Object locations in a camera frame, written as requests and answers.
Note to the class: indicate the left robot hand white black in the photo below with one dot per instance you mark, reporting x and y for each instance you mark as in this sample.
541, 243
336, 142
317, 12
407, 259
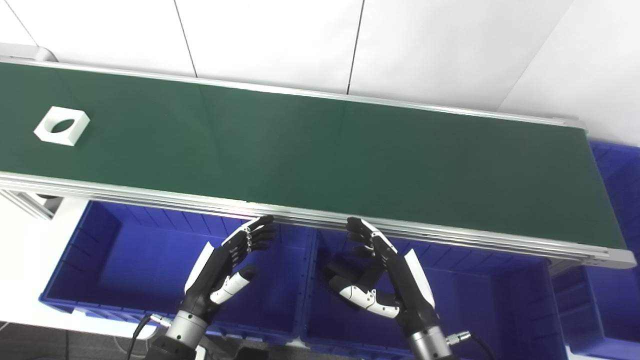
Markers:
220, 265

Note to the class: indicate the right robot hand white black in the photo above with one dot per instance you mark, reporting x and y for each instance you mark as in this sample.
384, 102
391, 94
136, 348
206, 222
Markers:
405, 280

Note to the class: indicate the white square part round hole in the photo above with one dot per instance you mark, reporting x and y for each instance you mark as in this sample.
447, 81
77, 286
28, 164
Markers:
55, 139

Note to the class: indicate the blue plastic bin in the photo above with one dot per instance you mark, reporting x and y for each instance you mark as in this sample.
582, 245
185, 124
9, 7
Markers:
615, 300
125, 260
475, 300

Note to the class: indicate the aluminium conveyor support leg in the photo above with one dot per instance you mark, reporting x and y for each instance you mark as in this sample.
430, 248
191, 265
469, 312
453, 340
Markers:
25, 205

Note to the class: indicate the grey conveyor end cap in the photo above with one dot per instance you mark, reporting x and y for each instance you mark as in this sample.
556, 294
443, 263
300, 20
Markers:
30, 51

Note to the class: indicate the green conveyor belt aluminium frame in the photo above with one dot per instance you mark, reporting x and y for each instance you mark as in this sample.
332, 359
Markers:
300, 150

